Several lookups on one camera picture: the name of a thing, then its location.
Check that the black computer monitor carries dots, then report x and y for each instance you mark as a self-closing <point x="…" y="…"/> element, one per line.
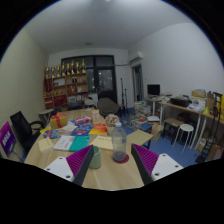
<point x="153" y="90"/>

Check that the pile of books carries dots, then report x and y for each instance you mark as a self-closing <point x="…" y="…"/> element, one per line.
<point x="141" y="115"/>

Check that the white air conditioner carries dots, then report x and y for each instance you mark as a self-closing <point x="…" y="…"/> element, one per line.
<point x="136" y="56"/>

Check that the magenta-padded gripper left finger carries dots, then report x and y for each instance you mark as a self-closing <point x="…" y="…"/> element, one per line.
<point x="59" y="166"/>

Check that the black office chair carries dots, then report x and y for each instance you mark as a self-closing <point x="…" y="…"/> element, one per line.
<point x="21" y="128"/>

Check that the small round table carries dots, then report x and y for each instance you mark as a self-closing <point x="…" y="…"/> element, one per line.
<point x="46" y="111"/>

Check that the long wooden side desk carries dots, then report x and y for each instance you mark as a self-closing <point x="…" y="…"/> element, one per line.
<point x="186" y="110"/>

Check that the white paper sheet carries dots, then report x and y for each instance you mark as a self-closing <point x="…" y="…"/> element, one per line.
<point x="69" y="126"/>

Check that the teal book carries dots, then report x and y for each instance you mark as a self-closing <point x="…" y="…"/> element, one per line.
<point x="79" y="143"/>

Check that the beige notebook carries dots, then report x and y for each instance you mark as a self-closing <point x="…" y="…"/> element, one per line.
<point x="45" y="144"/>
<point x="102" y="142"/>

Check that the black microphone stand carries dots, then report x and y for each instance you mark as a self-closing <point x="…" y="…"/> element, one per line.
<point x="122" y="96"/>

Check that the grey padded chair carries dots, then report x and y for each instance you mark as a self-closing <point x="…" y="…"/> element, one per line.
<point x="108" y="106"/>

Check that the small light wooden table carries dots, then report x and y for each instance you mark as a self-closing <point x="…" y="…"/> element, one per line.
<point x="140" y="136"/>

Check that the white round stool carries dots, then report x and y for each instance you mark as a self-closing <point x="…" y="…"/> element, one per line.
<point x="185" y="127"/>

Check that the orange book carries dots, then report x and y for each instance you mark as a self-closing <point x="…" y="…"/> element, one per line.
<point x="98" y="129"/>

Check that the pink box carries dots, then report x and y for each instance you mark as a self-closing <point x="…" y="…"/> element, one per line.
<point x="82" y="120"/>

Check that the flower bouquet in pot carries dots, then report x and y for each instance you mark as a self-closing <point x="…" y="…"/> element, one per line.
<point x="111" y="120"/>

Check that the flat round red coaster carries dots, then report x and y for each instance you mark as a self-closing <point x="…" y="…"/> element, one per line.
<point x="126" y="160"/>

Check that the green cup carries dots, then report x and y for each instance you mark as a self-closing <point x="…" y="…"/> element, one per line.
<point x="96" y="158"/>

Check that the tan upright carton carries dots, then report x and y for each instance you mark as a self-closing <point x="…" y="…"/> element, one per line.
<point x="96" y="116"/>

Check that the clear plastic water bottle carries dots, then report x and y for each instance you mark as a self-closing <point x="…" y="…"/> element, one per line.
<point x="119" y="143"/>

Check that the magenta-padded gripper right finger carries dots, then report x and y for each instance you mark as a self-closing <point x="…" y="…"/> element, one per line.
<point x="165" y="165"/>

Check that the brown wooden stool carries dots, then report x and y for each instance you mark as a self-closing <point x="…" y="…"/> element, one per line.
<point x="173" y="121"/>

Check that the purple sign board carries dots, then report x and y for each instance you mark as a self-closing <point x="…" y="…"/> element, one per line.
<point x="6" y="138"/>

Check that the black metal rack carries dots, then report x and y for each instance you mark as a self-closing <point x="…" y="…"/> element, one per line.
<point x="217" y="116"/>

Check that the yellow gift box red ribbon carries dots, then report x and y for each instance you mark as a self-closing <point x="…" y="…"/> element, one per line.
<point x="58" y="121"/>

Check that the cardboard box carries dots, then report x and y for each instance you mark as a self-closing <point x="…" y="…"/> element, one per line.
<point x="199" y="94"/>

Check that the wooden shelf unit with trophies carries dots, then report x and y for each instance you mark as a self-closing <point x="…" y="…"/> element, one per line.
<point x="66" y="86"/>

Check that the white book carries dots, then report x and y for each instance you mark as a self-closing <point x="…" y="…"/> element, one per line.
<point x="64" y="142"/>

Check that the dark glass door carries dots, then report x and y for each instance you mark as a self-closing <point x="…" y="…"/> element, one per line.
<point x="105" y="78"/>

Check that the blue patterned booklet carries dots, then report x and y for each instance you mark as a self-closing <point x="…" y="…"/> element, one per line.
<point x="48" y="133"/>

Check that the blue book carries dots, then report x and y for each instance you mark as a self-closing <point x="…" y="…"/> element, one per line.
<point x="81" y="130"/>

